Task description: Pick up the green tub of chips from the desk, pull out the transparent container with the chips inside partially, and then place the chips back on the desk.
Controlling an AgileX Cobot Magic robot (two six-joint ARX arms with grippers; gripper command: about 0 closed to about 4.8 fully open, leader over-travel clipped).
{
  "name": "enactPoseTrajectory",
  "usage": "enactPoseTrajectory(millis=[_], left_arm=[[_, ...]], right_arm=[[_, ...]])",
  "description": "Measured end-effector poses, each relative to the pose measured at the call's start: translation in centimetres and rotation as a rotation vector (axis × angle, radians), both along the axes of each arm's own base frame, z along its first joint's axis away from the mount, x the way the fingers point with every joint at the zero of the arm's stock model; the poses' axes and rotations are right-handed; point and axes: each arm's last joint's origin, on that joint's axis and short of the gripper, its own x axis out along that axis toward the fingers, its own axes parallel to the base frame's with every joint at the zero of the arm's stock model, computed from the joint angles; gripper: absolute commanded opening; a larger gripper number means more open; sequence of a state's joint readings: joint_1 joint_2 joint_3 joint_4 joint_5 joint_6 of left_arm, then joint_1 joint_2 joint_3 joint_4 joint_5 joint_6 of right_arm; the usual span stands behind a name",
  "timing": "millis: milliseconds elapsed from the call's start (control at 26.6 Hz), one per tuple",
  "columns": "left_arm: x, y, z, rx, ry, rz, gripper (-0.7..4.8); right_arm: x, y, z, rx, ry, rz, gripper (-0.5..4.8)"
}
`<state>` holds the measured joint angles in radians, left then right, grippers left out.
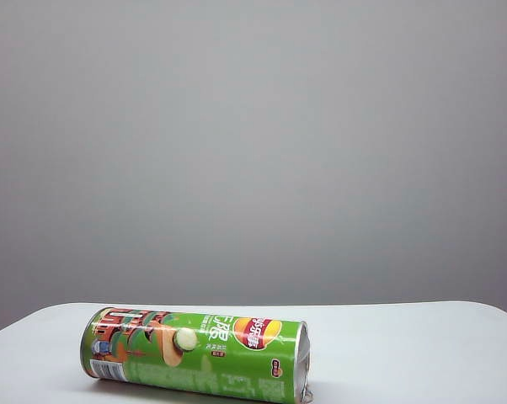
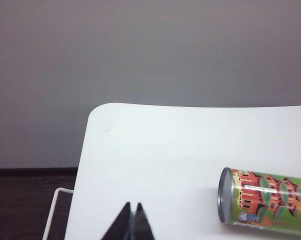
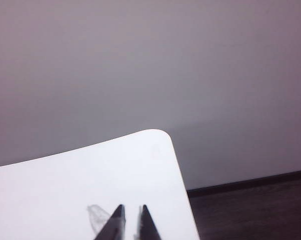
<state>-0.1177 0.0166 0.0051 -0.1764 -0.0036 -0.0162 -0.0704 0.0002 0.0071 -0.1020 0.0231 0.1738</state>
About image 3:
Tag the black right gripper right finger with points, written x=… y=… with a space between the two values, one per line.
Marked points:
x=147 y=227

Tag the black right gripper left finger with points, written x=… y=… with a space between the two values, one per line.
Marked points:
x=114 y=227

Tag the dark wall baseboard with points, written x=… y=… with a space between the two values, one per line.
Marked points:
x=253 y=184

